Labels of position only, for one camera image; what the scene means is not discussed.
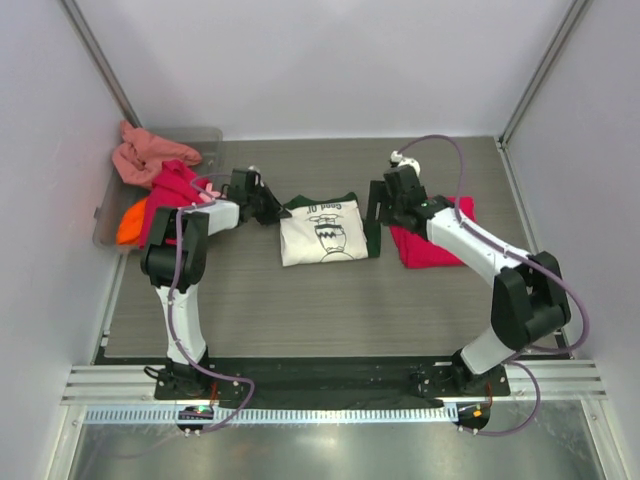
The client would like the light pink t shirt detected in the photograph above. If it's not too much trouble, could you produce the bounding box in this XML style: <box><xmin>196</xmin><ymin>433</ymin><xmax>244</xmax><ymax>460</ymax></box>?
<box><xmin>200</xmin><ymin>183</ymin><xmax>222</xmax><ymax>203</ymax></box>

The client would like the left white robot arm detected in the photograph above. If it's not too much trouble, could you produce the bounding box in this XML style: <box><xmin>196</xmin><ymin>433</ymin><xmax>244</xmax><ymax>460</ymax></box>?
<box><xmin>140</xmin><ymin>167</ymin><xmax>288</xmax><ymax>400</ymax></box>

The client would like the crimson red t shirt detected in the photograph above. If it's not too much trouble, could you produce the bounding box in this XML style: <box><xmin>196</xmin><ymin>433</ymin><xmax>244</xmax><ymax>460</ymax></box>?
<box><xmin>139</xmin><ymin>159</ymin><xmax>211</xmax><ymax>248</ymax></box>

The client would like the magenta t shirt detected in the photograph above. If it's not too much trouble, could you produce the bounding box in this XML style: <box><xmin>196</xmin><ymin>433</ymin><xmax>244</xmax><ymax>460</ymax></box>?
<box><xmin>389</xmin><ymin>226</ymin><xmax>463</xmax><ymax>269</ymax></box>

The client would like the aluminium frame post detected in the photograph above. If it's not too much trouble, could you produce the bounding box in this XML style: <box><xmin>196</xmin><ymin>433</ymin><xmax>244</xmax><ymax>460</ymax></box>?
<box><xmin>59</xmin><ymin>0</ymin><xmax>142</xmax><ymax>127</ymax></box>
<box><xmin>497</xmin><ymin>0</ymin><xmax>592</xmax><ymax>151</ymax></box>

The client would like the slotted cable duct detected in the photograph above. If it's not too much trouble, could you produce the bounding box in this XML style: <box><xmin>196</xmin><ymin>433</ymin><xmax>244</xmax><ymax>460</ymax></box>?
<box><xmin>84</xmin><ymin>404</ymin><xmax>458</xmax><ymax>426</ymax></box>

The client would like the orange t shirt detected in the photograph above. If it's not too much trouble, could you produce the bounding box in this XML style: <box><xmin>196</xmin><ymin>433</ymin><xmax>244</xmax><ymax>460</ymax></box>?
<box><xmin>116</xmin><ymin>197</ymin><xmax>148</xmax><ymax>245</ymax></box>

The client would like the left aluminium frame post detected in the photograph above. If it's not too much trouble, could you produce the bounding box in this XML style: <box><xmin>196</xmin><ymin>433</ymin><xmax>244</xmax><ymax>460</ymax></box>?
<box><xmin>59</xmin><ymin>0</ymin><xmax>142</xmax><ymax>127</ymax></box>

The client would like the salmon pink t shirt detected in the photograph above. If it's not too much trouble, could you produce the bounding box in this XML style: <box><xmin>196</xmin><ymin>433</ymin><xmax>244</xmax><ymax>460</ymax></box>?
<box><xmin>111</xmin><ymin>120</ymin><xmax>203</xmax><ymax>189</ymax></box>

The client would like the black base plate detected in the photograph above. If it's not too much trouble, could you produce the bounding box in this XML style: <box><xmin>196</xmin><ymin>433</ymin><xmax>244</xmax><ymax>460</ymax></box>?
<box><xmin>145</xmin><ymin>356</ymin><xmax>511</xmax><ymax>410</ymax></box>

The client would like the grey plastic bin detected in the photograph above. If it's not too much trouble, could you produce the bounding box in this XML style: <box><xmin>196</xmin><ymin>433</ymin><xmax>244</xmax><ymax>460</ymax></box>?
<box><xmin>93</xmin><ymin>121</ymin><xmax>223</xmax><ymax>253</ymax></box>

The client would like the right aluminium frame post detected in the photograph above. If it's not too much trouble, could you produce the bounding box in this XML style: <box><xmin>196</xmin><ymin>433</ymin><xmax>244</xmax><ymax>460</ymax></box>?
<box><xmin>497</xmin><ymin>0</ymin><xmax>592</xmax><ymax>151</ymax></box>

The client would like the aluminium front rail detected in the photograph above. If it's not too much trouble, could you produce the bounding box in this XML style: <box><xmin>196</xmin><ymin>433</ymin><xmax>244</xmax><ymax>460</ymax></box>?
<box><xmin>61</xmin><ymin>360</ymin><xmax>607</xmax><ymax>405</ymax></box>

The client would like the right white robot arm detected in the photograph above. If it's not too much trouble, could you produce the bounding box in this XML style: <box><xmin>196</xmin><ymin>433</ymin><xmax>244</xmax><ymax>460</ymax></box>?
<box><xmin>365</xmin><ymin>151</ymin><xmax>571</xmax><ymax>396</ymax></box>

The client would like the white and green t shirt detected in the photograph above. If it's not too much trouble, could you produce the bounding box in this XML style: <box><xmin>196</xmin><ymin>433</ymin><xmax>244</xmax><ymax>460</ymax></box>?
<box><xmin>280</xmin><ymin>192</ymin><xmax>381</xmax><ymax>267</ymax></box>

